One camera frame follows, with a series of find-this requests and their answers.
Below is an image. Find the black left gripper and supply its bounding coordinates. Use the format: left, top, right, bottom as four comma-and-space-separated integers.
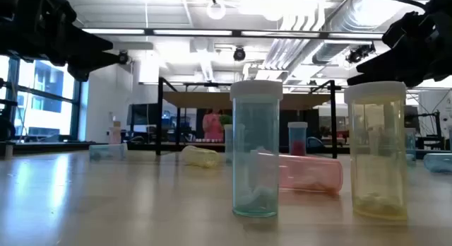
19, 0, 123, 83

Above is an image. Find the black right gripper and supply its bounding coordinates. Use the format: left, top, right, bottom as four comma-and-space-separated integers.
347, 5, 452, 88

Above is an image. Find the yellow medicine bottle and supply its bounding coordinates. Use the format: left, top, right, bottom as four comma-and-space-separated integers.
180, 145, 222, 169
344, 81, 409, 221

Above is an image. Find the pink medicine bottle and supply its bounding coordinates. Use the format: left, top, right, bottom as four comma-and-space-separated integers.
108, 125, 123, 145
278, 152, 344, 197

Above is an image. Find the wooden shelf with black legs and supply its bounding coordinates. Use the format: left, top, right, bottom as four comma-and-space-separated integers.
154, 77, 343, 159

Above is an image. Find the black ceiling spotlight cluster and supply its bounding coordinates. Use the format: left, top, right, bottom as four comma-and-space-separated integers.
345, 42, 377, 65

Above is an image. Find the black computer monitor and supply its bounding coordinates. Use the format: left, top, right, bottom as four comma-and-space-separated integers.
405, 105, 421, 129
126, 103, 160, 127

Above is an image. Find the large glass window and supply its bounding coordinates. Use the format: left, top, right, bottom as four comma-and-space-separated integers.
0, 54, 84, 143

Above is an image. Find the blue rounded object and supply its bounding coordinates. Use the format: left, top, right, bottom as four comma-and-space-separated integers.
306, 136, 324, 151

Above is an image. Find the round white pendant lamp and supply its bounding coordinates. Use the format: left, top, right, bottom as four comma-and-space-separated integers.
206, 0, 227, 21

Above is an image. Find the person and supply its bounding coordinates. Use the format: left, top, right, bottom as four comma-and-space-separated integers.
202, 110, 225, 143

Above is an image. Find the black bar with light strips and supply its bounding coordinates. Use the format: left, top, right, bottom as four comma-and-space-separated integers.
81, 28, 386, 40

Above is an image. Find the silver ventilation duct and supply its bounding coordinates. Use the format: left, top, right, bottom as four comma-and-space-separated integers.
310, 0, 393, 65

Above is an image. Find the black aluminium table frame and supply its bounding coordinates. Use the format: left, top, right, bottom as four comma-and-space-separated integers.
0, 141, 452, 160

